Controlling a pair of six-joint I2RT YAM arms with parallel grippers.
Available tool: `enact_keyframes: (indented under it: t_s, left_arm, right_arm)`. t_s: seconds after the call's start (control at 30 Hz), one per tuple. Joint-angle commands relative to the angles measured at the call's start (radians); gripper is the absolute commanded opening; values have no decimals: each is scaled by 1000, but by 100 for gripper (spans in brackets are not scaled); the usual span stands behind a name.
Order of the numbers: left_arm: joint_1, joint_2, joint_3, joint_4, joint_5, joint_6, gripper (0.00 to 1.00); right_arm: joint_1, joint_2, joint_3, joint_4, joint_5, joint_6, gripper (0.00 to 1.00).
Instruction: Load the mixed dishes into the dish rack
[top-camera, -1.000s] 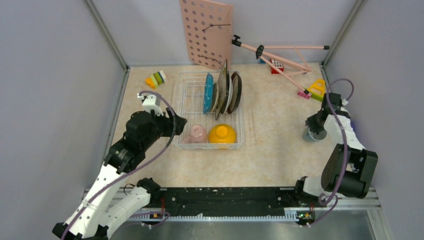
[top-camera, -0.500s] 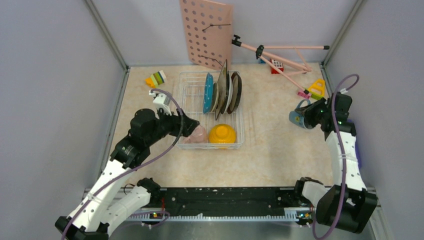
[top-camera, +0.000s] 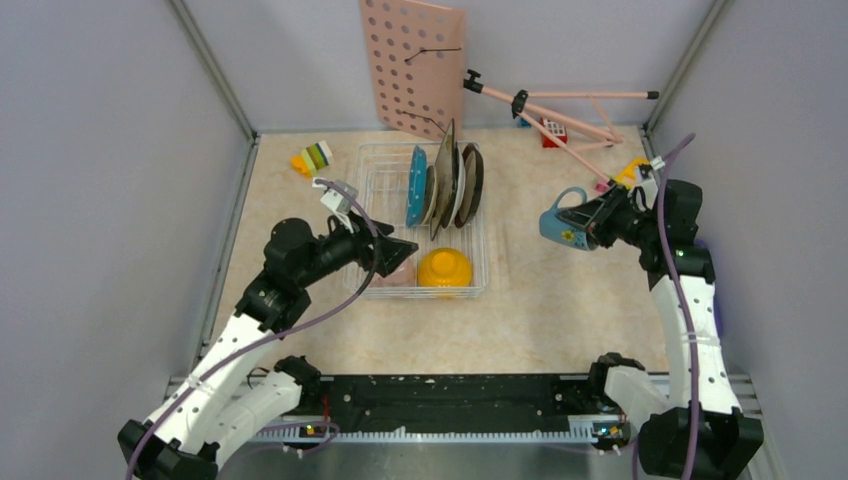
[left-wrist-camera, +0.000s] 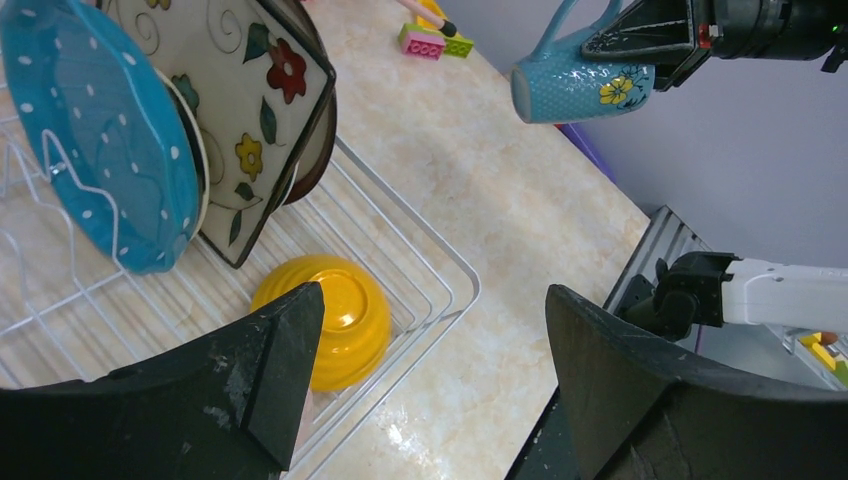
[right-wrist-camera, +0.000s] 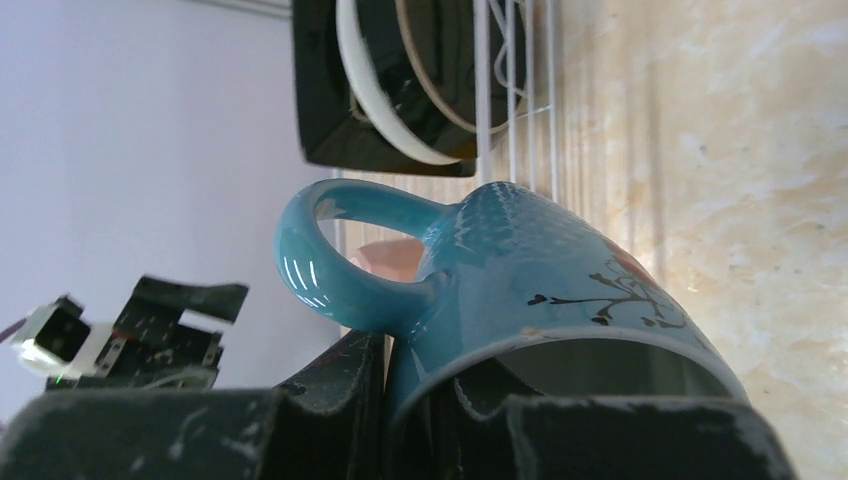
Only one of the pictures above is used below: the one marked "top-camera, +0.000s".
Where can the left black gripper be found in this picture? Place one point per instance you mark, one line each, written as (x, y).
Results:
(393, 251)

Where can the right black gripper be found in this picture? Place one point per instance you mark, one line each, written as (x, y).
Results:
(596, 214)

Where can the white pink handled cup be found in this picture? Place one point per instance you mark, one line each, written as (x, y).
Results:
(403, 276)

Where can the blue white mug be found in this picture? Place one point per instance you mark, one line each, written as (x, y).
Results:
(553, 228)

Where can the orange yellow bowl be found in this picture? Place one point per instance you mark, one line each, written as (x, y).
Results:
(445, 267)

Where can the white wire dish rack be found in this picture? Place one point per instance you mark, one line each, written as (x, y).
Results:
(381, 178)

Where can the white plate red characters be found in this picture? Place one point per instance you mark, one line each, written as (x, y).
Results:
(460, 190)

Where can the blue rimmed bowl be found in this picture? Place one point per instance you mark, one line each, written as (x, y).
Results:
(417, 185)

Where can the square floral plate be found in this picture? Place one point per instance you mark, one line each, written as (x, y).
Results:
(447, 171)

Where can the dark red rimmed plate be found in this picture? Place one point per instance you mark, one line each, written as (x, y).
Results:
(473, 163)

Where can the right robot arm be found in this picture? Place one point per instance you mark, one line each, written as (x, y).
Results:
(697, 430)

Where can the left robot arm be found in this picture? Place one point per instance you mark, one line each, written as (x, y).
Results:
(200, 426)

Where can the yellow green toy block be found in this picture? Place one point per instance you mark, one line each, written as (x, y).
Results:
(632, 175)

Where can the red white toy block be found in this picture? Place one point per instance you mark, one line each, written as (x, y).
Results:
(555, 130)

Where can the stacked colourful toy blocks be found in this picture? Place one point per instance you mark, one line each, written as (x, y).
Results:
(311, 159)

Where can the pink pegboard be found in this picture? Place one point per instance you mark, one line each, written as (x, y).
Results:
(417, 60)

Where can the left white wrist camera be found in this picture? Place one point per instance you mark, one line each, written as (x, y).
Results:
(338, 204)

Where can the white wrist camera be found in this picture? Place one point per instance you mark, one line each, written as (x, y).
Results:
(338, 204)
(649, 175)

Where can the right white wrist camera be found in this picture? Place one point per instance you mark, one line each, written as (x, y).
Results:
(649, 175)

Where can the purple handled tool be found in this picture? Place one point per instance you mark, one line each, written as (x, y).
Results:
(716, 299)

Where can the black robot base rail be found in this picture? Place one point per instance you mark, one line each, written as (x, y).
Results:
(544, 408)

